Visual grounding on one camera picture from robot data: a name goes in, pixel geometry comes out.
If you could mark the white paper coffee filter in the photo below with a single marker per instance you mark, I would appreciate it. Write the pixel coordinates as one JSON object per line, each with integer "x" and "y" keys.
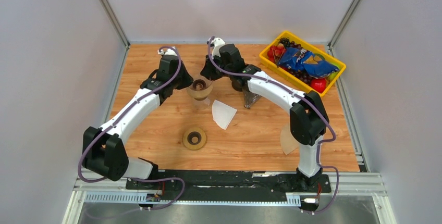
{"x": 222, "y": 114}

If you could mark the red apple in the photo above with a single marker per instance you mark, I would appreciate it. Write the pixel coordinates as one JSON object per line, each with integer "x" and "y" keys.
{"x": 319, "y": 85}

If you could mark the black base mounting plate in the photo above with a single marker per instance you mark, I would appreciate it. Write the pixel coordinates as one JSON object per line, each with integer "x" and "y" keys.
{"x": 231, "y": 186}

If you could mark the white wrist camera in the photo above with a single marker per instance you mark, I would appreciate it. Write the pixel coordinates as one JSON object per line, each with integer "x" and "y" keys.
{"x": 216, "y": 44}
{"x": 167, "y": 51}

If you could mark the wooden ring dripper holder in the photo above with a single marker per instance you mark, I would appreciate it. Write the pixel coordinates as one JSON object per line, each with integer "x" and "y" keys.
{"x": 195, "y": 95}

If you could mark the aluminium frame rail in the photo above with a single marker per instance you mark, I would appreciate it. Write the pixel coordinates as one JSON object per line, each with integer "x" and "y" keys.
{"x": 354, "y": 184}

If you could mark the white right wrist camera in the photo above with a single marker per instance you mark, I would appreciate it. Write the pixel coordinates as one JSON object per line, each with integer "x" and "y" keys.
{"x": 216, "y": 44}

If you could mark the clear plastic cone dripper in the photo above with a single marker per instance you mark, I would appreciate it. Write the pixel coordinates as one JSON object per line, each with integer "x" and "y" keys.
{"x": 202, "y": 77}

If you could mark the clear glass carafe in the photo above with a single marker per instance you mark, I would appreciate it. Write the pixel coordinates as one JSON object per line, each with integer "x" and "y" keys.
{"x": 201, "y": 103}

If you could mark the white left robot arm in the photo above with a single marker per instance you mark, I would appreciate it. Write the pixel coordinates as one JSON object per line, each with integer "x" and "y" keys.
{"x": 104, "y": 147}

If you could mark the yellow plastic bin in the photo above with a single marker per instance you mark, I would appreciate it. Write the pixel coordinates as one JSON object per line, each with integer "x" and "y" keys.
{"x": 289, "y": 77}

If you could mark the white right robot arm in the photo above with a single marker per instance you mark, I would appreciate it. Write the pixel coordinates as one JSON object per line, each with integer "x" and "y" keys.
{"x": 307, "y": 115}

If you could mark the dark grape bunch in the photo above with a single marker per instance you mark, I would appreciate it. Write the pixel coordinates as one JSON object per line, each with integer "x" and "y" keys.
{"x": 292, "y": 60}

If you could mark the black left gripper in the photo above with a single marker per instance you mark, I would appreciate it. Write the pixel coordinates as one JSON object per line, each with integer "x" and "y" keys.
{"x": 188, "y": 81}

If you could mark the brown paper coffee filter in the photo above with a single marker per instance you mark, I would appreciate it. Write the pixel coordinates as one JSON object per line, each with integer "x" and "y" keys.
{"x": 287, "y": 142}

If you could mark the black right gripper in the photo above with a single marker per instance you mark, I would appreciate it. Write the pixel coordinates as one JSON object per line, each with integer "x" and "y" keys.
{"x": 208, "y": 71}

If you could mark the green apple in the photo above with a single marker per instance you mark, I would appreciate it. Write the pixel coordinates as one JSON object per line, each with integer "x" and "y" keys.
{"x": 334, "y": 73}

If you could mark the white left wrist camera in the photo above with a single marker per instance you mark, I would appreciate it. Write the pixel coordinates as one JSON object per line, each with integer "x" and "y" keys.
{"x": 167, "y": 51}

